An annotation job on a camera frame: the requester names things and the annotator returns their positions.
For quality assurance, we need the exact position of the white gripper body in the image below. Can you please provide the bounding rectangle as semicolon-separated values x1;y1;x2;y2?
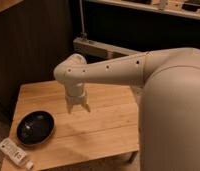
65;91;87;106

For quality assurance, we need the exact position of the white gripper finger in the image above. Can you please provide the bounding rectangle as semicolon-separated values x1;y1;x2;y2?
66;104;73;114
82;102;91;112

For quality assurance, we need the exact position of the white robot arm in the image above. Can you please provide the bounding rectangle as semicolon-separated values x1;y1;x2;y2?
54;47;200;171

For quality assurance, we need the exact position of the black ceramic bowl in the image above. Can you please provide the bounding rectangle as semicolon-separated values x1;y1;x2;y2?
16;111;55;146

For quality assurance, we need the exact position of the wooden table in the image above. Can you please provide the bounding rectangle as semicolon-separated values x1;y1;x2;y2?
9;81;139;171

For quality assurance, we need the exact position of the metal pole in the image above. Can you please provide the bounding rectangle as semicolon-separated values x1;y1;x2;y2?
79;0;87;41

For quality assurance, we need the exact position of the wooden shelf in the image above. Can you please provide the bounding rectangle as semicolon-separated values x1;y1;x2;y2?
87;0;200;20

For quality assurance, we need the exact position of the grey metal rail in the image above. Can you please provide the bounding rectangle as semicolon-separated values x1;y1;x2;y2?
73;37;137;59

